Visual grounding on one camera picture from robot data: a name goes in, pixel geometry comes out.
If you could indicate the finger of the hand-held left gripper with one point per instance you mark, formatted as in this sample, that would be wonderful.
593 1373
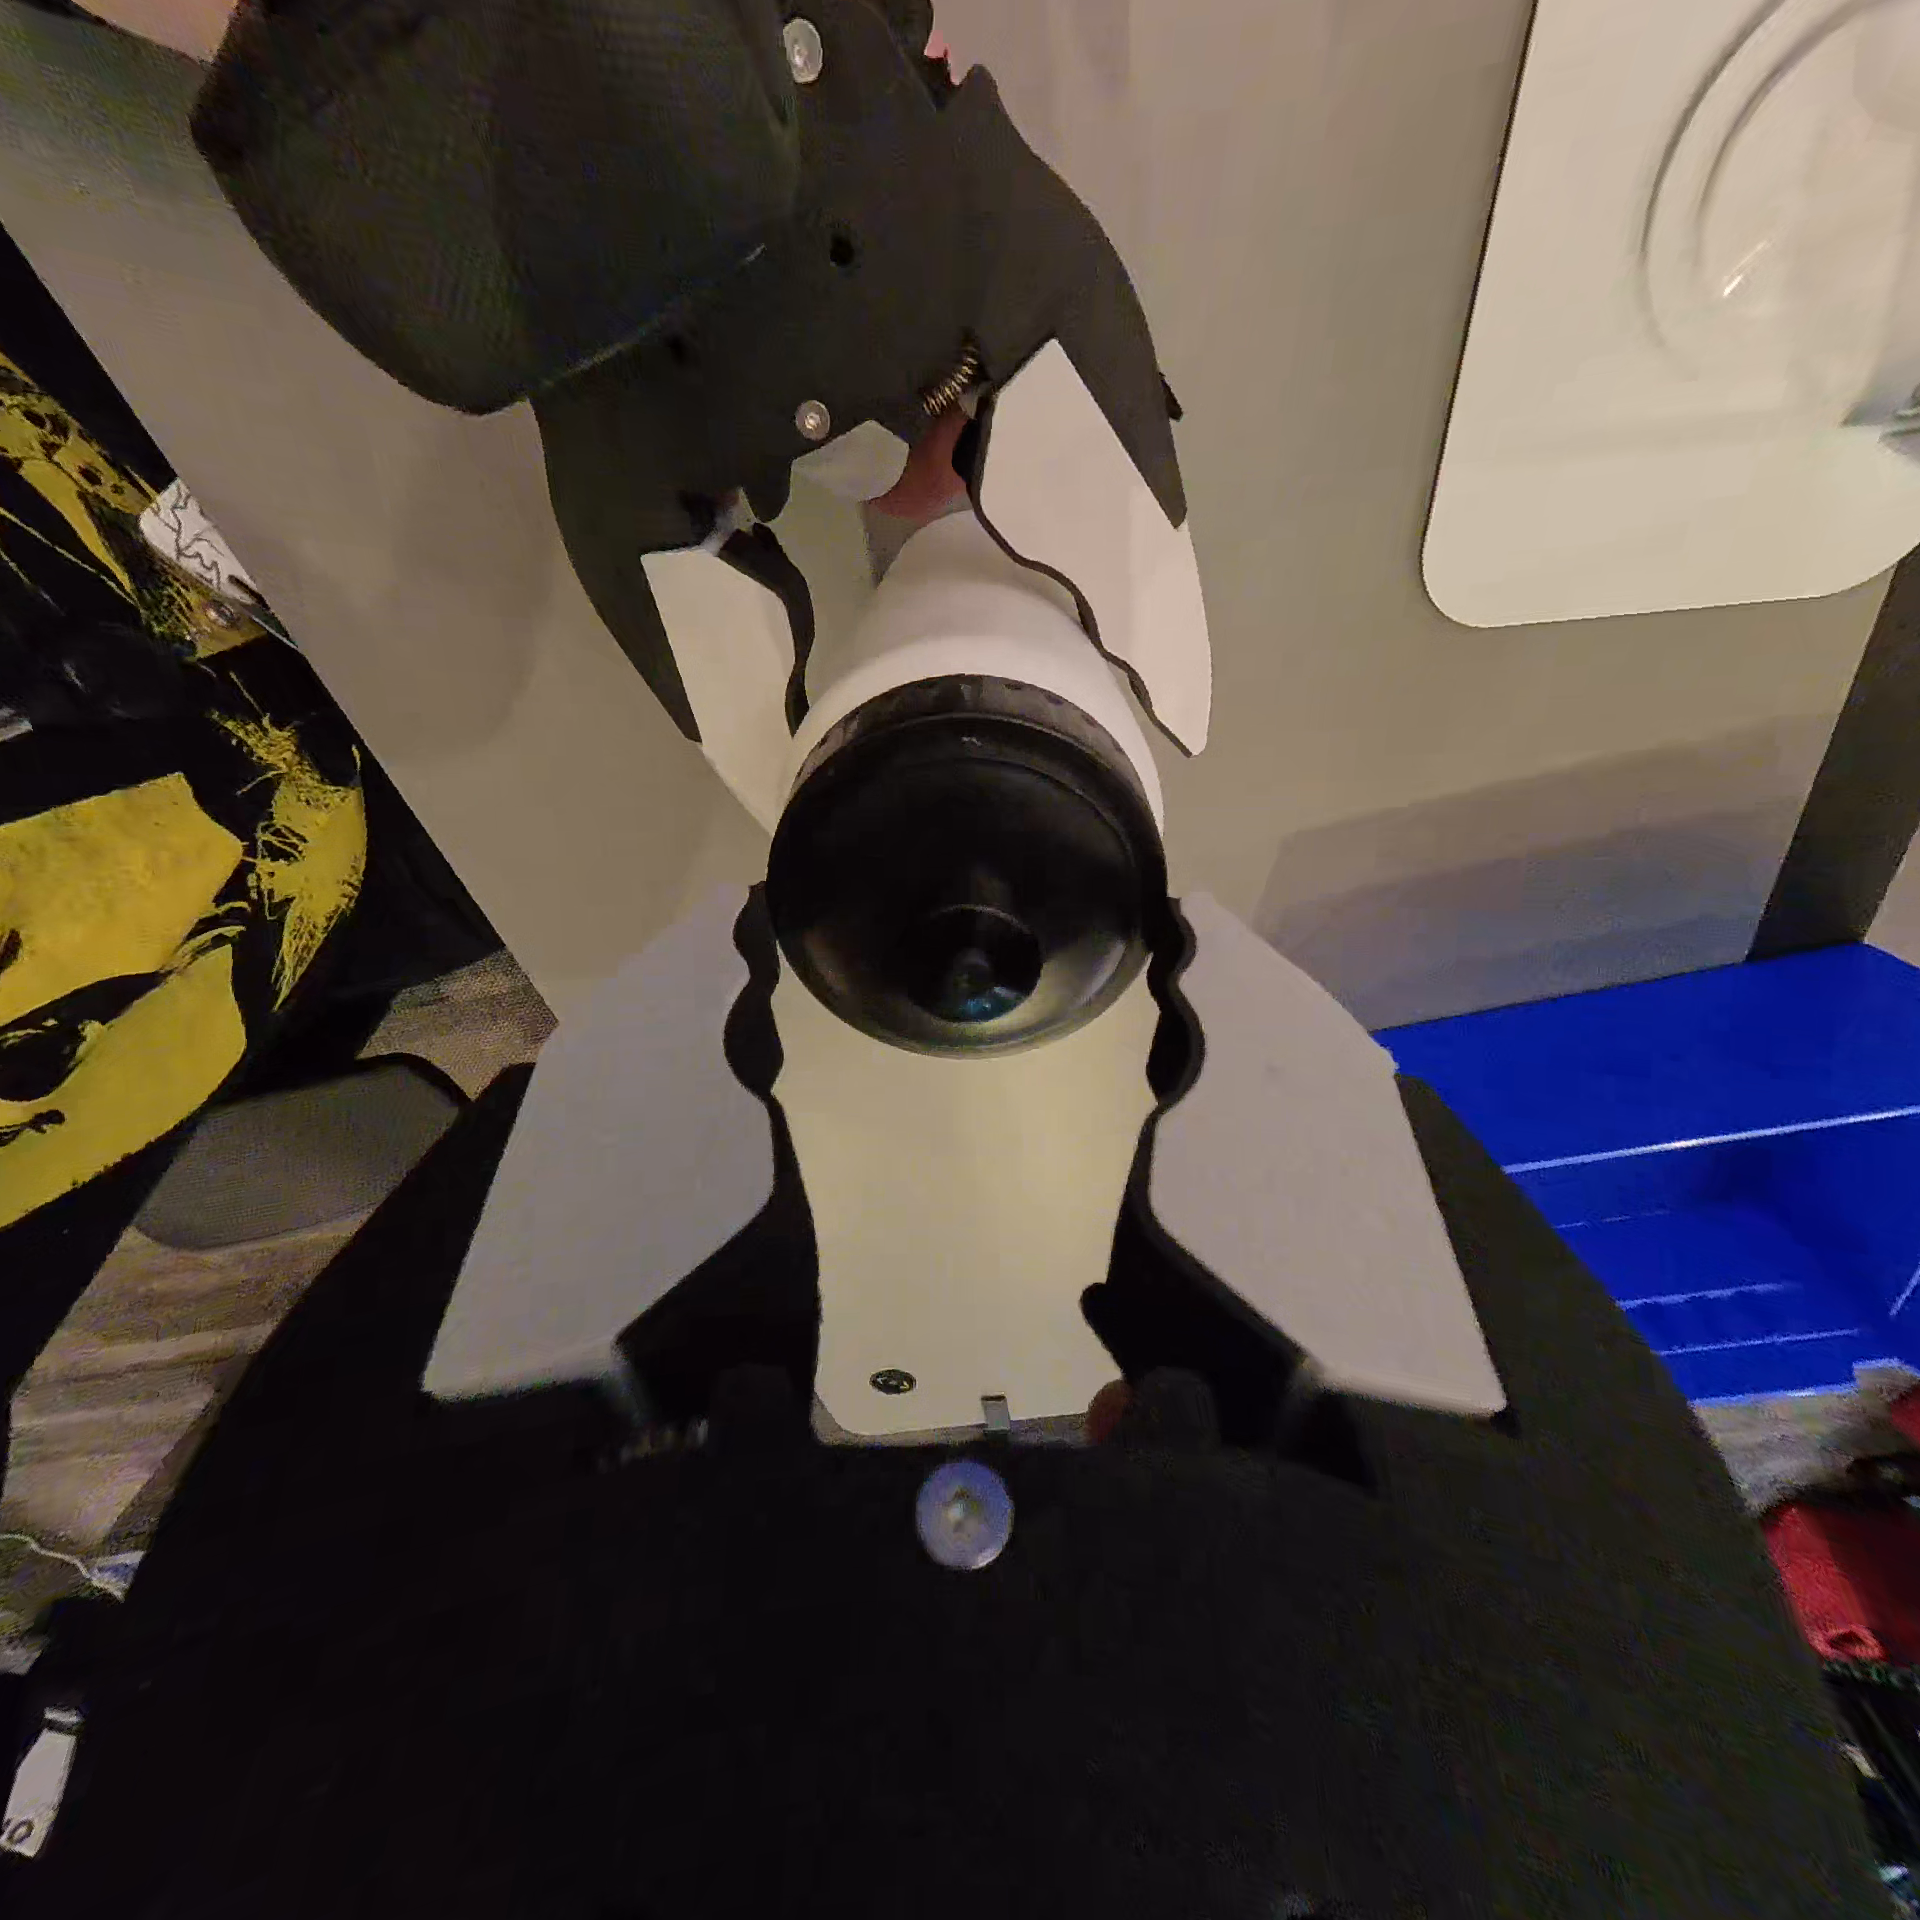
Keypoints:
721 632
1096 511

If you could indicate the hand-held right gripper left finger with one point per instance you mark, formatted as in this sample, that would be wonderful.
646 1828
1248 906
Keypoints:
602 1172

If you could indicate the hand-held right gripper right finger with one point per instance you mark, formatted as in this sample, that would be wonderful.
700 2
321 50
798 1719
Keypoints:
1322 1200

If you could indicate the white bottle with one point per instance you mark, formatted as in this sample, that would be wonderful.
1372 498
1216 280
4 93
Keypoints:
960 601

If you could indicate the black bottle lid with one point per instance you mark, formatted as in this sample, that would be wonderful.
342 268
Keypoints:
856 901

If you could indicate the blue plastic bin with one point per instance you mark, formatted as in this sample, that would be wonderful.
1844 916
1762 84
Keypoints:
1711 1172

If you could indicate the grey padded armrest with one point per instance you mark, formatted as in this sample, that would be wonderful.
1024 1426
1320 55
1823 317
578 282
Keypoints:
300 1156

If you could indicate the black yellow printed shirt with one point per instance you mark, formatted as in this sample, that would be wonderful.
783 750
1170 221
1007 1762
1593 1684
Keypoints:
121 901

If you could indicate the red container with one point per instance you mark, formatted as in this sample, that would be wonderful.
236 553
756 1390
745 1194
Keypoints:
1845 1532

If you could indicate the clear round stand foot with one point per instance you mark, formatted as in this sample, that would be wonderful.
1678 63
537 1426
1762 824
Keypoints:
1801 210

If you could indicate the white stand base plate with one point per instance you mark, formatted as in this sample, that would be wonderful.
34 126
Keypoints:
1592 362

